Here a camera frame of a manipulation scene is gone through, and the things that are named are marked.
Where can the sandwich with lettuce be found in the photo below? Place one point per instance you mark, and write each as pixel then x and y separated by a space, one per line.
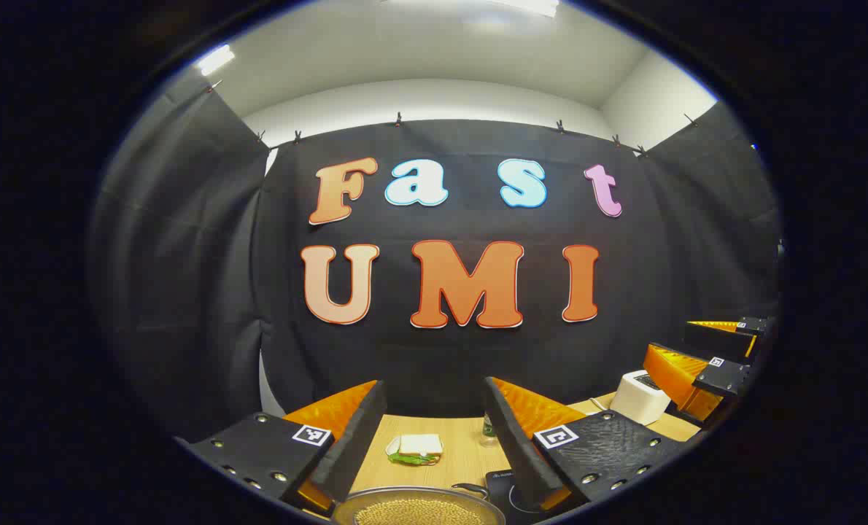
pixel 419 443

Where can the ceiling light panel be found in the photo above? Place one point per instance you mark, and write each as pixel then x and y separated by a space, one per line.
pixel 215 60

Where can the white toaster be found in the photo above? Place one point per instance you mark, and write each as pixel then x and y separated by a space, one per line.
pixel 634 397

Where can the clear plastic water bottle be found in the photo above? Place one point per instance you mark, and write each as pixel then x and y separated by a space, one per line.
pixel 488 430

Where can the black backdrop cloth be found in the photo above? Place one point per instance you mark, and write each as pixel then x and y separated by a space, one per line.
pixel 478 350

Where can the pile of soybeans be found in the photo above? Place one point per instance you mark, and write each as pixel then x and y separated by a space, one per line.
pixel 419 512

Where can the row of black clips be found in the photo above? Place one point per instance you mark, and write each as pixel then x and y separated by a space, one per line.
pixel 398 119

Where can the black induction cooktop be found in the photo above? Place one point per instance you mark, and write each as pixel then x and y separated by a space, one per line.
pixel 503 496

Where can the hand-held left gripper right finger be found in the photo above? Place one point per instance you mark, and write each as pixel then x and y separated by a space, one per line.
pixel 514 452

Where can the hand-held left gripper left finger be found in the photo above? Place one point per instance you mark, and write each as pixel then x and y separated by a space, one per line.
pixel 354 452

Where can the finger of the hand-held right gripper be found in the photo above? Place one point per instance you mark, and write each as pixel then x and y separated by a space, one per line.
pixel 722 379
pixel 718 341

